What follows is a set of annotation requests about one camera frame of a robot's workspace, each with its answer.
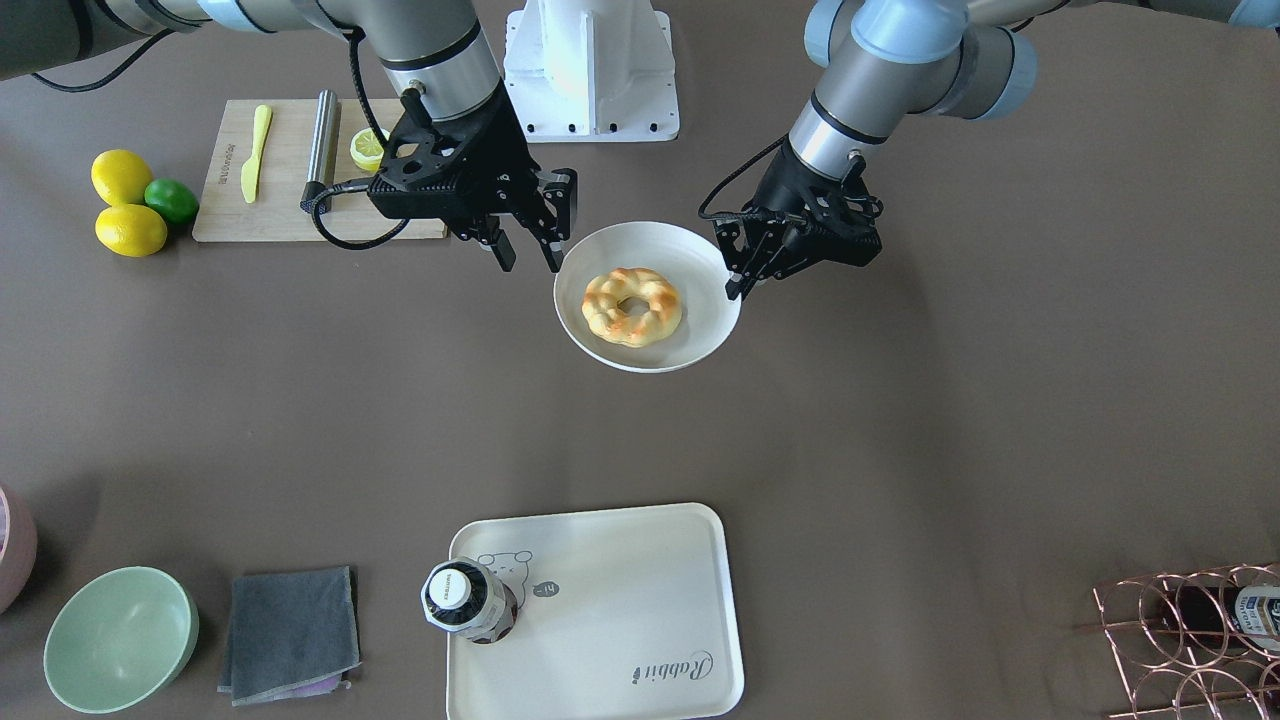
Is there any wooden cutting board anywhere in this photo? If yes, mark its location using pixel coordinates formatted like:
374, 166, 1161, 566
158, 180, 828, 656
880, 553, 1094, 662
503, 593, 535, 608
192, 96, 449, 245

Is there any white camera post base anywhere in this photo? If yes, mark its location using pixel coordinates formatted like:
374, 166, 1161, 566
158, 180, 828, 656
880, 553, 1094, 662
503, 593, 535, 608
503, 1, 681, 143

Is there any white round plate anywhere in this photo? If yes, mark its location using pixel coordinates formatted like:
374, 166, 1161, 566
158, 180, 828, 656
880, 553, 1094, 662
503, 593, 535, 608
553, 222, 740, 373

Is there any green lime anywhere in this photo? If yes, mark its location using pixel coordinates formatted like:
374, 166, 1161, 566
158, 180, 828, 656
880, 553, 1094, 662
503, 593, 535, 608
143, 178, 200, 225

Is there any grey folded cloth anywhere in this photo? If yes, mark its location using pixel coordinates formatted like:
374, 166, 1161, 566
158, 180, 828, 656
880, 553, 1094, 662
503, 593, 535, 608
218, 565, 361, 706

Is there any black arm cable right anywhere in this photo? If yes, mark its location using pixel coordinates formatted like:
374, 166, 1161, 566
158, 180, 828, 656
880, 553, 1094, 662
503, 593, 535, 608
300, 28, 413, 251

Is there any yellow lemon near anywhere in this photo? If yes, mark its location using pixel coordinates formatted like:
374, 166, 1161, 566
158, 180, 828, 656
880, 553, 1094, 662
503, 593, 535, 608
95, 204, 169, 258

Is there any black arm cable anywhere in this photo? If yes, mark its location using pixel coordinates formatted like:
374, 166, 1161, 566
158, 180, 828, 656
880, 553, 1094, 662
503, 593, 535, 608
698, 135, 791, 223
300, 28, 413, 251

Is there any mint green bowl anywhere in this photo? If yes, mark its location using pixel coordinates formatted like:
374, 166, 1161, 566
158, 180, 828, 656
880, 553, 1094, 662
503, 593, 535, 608
44, 566, 200, 714

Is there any copper wire bottle rack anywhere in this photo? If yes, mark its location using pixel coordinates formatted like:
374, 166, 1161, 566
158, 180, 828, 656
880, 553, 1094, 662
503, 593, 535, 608
1091, 562, 1279, 719

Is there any pink ice bowl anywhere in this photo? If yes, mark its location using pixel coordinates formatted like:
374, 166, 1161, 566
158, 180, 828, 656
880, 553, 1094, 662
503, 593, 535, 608
1, 484, 38, 612

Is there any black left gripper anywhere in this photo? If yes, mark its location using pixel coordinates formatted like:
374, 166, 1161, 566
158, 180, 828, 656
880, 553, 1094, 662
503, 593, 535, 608
712, 140, 869, 300

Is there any racked tea bottle upper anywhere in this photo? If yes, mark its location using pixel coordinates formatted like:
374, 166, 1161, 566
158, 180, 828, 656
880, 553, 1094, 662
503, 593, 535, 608
1161, 583, 1279, 655

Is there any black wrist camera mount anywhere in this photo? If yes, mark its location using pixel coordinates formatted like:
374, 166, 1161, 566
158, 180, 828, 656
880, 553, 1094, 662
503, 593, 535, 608
366, 113, 480, 220
769, 143, 883, 281

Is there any yellow plastic knife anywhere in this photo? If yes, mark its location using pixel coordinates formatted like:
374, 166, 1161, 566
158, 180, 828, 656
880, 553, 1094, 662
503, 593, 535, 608
239, 104, 273, 204

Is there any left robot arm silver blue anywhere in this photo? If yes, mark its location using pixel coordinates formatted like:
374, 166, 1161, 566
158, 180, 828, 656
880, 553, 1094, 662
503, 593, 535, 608
698, 1, 1066, 301

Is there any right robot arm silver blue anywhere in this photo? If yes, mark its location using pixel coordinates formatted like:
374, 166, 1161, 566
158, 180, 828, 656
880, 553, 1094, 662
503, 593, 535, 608
1, 1, 577, 272

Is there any steel black-tipped rod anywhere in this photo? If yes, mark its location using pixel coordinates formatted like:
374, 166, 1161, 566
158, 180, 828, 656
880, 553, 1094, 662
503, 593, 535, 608
300, 88, 340, 214

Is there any yellow lemon far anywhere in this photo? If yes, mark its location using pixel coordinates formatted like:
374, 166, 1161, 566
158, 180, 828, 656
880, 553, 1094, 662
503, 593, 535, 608
90, 149, 154, 208

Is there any glazed twisted donut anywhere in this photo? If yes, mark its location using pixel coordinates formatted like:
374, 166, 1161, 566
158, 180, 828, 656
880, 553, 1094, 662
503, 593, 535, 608
580, 266, 684, 348

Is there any standing dark tea bottle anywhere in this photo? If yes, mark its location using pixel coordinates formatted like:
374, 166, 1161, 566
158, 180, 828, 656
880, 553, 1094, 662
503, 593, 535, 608
420, 557, 518, 644

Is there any cream rabbit tray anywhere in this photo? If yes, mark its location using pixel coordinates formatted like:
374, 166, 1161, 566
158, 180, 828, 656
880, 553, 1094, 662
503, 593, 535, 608
445, 502, 745, 719

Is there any yellow lemon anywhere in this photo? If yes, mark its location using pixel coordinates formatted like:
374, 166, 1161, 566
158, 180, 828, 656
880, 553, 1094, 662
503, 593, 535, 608
95, 204, 169, 258
90, 149, 154, 208

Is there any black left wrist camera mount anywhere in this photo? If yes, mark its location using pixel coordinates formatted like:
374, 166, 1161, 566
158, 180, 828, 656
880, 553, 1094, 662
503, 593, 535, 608
769, 143, 883, 281

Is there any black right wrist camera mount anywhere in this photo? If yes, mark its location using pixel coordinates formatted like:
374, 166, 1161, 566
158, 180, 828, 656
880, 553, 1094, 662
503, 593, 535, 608
366, 113, 480, 220

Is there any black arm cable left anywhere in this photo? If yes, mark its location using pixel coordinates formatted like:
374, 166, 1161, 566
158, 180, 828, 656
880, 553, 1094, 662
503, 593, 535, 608
698, 135, 791, 223

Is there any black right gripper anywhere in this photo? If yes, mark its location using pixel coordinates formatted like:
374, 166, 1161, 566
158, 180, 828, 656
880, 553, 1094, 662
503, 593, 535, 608
399, 88, 579, 273

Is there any half lemon slice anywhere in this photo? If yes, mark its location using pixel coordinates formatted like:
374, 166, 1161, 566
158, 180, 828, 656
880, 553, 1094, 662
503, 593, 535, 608
348, 127, 384, 174

